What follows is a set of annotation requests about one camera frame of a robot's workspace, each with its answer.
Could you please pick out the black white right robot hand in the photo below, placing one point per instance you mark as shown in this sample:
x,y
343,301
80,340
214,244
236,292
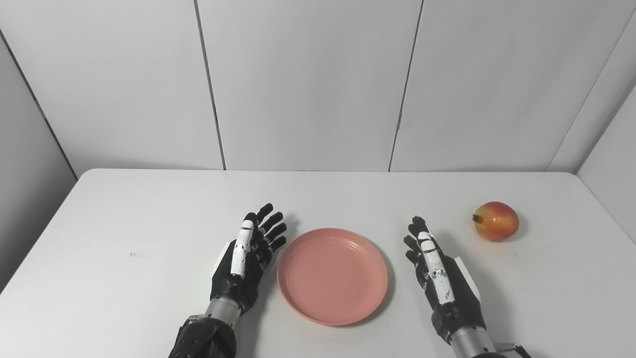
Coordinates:
x,y
454,303

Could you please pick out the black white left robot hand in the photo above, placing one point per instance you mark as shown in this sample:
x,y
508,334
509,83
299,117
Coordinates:
x,y
238,283

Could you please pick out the red yellow pomegranate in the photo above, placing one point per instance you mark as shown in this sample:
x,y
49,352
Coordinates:
x,y
499,222

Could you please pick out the pink round plate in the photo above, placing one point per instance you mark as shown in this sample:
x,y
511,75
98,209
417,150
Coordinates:
x,y
333,276

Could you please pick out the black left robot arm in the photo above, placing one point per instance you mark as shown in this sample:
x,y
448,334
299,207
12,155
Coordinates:
x,y
208,333

